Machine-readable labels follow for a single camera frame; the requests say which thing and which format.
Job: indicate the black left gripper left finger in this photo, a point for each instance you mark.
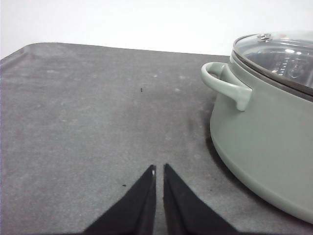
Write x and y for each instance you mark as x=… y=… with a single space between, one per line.
x=135 y=214

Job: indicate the green electric steamer pot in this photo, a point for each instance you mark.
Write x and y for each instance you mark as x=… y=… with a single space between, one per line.
x=262 y=130

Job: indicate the grey table mat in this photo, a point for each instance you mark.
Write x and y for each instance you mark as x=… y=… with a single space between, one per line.
x=79 y=126

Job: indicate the glass lid with green knob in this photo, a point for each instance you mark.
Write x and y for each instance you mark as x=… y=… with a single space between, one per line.
x=286 y=56

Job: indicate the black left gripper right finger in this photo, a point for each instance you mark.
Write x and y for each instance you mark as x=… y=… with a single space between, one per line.
x=185 y=214

